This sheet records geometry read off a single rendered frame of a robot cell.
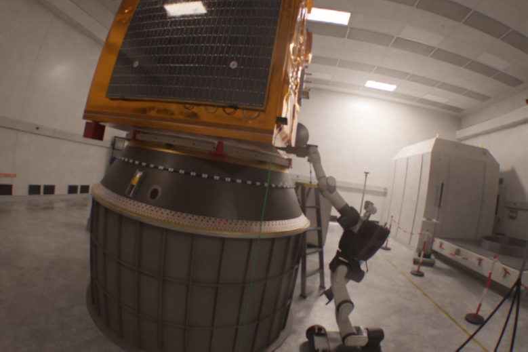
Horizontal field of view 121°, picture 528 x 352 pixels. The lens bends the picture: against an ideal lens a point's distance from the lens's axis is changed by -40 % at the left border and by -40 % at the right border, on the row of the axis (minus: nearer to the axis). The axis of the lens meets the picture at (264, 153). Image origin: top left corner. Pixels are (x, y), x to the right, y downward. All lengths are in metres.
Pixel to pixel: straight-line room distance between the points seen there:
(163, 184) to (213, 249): 0.55
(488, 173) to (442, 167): 1.92
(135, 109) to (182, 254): 1.09
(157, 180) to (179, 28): 1.13
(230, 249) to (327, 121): 8.73
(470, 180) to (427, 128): 4.04
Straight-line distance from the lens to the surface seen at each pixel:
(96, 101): 2.29
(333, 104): 10.24
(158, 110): 1.83
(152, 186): 1.77
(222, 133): 1.58
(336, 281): 1.98
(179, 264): 1.70
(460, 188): 7.97
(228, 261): 1.71
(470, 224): 8.37
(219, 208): 1.66
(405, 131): 10.88
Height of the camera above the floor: 1.57
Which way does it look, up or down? 4 degrees up
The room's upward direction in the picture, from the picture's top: 9 degrees clockwise
